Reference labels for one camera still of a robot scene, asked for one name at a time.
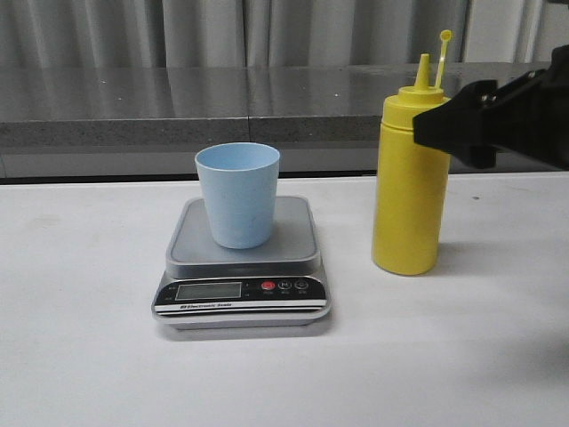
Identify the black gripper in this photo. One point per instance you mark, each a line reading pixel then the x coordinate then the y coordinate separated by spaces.
pixel 528 116

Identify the yellow squeeze bottle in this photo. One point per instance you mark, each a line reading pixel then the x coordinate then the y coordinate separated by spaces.
pixel 411 179

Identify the silver digital kitchen scale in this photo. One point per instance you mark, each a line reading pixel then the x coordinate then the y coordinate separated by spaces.
pixel 279 283

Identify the light blue plastic cup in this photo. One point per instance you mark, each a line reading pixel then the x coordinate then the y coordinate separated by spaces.
pixel 238 182

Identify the grey pleated curtain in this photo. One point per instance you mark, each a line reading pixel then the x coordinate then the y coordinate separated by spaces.
pixel 227 34

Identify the grey stone counter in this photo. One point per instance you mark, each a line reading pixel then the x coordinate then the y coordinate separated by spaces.
pixel 145 124

